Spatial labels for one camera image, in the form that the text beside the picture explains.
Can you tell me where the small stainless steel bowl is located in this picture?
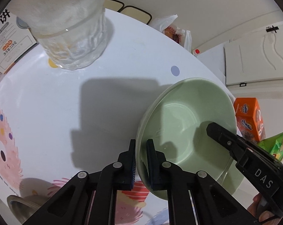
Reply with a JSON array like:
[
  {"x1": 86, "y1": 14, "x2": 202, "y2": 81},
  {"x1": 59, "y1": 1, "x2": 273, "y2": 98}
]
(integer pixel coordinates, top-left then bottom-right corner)
[{"x1": 6, "y1": 193, "x2": 42, "y2": 225}]

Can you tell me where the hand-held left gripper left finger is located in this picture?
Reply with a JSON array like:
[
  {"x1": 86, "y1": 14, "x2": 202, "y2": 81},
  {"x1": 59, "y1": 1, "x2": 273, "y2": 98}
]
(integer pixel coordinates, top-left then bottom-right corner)
[{"x1": 22, "y1": 139, "x2": 136, "y2": 225}]

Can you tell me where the green potato chips bag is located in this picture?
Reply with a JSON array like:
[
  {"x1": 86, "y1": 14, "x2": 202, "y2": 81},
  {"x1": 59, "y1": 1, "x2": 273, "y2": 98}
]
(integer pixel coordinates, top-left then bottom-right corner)
[{"x1": 256, "y1": 131, "x2": 283, "y2": 163}]

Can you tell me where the clear glass cup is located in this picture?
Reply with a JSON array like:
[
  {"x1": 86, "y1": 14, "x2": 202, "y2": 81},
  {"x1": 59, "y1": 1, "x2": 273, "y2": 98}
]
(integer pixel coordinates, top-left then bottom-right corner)
[{"x1": 30, "y1": 8, "x2": 109, "y2": 71}]

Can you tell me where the round cartoon printed table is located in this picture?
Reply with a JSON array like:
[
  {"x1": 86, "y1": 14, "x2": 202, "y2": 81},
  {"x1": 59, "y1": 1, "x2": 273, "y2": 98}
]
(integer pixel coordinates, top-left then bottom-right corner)
[{"x1": 0, "y1": 7, "x2": 250, "y2": 225}]

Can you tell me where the orange biscuit box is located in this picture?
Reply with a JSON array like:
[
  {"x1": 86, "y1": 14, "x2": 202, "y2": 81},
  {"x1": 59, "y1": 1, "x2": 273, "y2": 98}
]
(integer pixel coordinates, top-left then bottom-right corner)
[{"x1": 233, "y1": 97, "x2": 266, "y2": 142}]

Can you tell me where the white printed food box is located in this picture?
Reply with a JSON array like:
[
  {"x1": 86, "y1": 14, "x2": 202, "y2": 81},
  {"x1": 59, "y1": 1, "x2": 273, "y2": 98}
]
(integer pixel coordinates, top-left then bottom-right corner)
[{"x1": 0, "y1": 3, "x2": 38, "y2": 74}]

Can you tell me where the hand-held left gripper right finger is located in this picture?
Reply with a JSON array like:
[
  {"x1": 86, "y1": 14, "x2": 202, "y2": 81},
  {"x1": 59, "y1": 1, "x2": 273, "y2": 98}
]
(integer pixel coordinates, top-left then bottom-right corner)
[{"x1": 146, "y1": 139, "x2": 261, "y2": 225}]

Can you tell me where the person's right hand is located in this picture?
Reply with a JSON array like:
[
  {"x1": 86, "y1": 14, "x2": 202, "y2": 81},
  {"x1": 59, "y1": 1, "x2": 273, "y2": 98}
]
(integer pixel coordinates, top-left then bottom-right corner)
[{"x1": 247, "y1": 193, "x2": 281, "y2": 225}]

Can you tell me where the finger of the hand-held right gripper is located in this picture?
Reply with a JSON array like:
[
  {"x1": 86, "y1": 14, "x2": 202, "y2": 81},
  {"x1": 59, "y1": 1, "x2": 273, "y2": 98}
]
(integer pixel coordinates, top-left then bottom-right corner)
[{"x1": 206, "y1": 121, "x2": 250, "y2": 163}]

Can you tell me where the white plastic bag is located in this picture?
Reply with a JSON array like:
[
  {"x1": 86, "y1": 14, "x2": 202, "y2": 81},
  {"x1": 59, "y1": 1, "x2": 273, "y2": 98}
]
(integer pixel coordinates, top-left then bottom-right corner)
[{"x1": 150, "y1": 14, "x2": 193, "y2": 51}]

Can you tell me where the green ribbed ceramic bowl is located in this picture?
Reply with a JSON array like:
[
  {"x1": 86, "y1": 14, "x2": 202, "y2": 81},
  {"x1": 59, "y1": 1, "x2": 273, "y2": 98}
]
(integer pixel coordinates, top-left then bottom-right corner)
[
  {"x1": 141, "y1": 155, "x2": 245, "y2": 201},
  {"x1": 135, "y1": 77, "x2": 237, "y2": 188}
]

